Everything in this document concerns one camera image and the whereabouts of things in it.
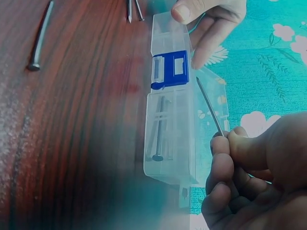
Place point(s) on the person's left hand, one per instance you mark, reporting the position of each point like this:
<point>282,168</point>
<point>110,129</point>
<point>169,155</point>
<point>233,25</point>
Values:
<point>223,14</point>

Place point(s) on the person's right hand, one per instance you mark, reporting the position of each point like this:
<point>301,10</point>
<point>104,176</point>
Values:
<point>283,163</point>

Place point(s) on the person's right thumb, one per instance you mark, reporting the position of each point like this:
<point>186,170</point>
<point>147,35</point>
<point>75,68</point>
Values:
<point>249,148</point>

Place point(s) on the person's left fingers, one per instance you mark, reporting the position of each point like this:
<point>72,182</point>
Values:
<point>208,38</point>

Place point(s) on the person's left thumb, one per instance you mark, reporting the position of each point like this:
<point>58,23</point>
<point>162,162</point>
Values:
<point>192,10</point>

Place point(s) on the person's right fingers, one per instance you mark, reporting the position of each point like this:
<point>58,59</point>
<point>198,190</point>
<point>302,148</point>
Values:
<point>220,167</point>

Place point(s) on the clear plastic box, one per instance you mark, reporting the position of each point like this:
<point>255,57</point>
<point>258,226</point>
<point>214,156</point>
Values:
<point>183,134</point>

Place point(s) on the silver metal nail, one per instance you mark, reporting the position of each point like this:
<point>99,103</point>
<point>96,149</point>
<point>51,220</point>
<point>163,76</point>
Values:
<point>41,40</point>
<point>159,134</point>
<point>212,109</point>
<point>139,10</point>
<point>129,10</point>

